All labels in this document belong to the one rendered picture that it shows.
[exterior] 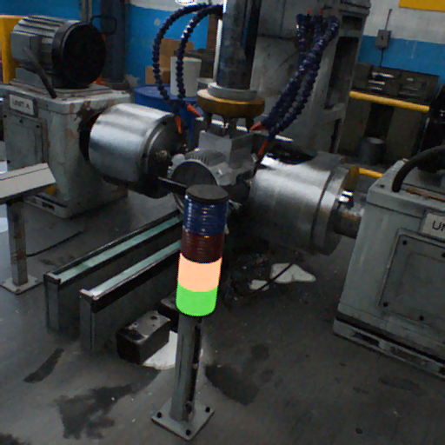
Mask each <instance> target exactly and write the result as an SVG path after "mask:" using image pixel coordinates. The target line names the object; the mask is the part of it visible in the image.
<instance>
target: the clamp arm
mask: <svg viewBox="0 0 445 445"><path fill-rule="evenodd" d="M191 186H192V185H189V184H187V183H181V181H177V180H175V179H172V178H168V177H166V176H159V177H158V188H160V189H165V190H167V191H171V192H174V193H177V194H178V195H179V196H184V197H186V190H187V189H188V188H189V187H191ZM229 202H230V203H233V204H234V205H235V206H237V208H236V210H237V214H238V215H239V216H241V215H242V214H243V213H245V209H246V203H244V202H241V201H238V200H236V199H233V198H229Z"/></svg>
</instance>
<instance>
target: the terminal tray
mask: <svg viewBox="0 0 445 445"><path fill-rule="evenodd" d="M227 128H228V127H225V128H224V127H223V126H221V127H216V128H213V129H209V130H208V133H205V130H203V131H200V137H199V149H214V150H217V152H218V151H221V153H223V155H226V161H225V162H226V163H227V164H228V165H230V166H233V164H234V165H235V164H237V163H239V162H241V161H242V162H243V160H245V161H246V159H247V160H248V156H249V155H250V151H251V147H252V140H253V134H252V133H249V134H247V133H248V131H245V130H238V129H236V131H235V134H234V135H233V137H231V139H229V131H228V130H227Z"/></svg>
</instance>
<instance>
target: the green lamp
mask: <svg viewBox="0 0 445 445"><path fill-rule="evenodd" d="M216 291H217V285H216V287H214V288H213V289H210V290H204V291H197V290H191V289H187V288H185V287H184V286H182V285H181V284H180V283H179V282H178V285H177V295H176V306H177V307H178V308H179V309H180V310H181V311H182V312H184V313H186V314H189V315H206V314H209V313H210V312H212V311H213V310H214V308H215V306H216Z"/></svg>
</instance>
